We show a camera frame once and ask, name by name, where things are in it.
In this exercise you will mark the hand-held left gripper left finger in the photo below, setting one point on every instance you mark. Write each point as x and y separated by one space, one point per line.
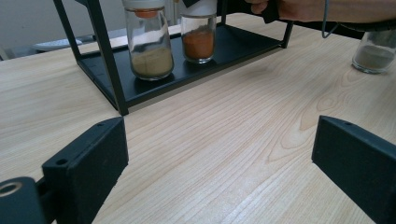
90 165

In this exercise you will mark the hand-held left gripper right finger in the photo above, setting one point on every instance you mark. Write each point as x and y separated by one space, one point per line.
361 161

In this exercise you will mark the white-lidded jar of orange powder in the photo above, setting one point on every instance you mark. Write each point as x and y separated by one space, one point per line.
199 43

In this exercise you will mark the black metal two-tier rack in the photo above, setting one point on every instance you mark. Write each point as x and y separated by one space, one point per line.
193 71

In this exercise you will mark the grey-lidded jar of tan powder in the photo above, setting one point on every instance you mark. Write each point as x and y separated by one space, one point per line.
152 62

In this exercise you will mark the white-lidded jar of brown powder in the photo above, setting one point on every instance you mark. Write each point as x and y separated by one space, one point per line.
373 56

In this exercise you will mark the pale grey flat disc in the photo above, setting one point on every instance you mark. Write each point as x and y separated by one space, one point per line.
56 44

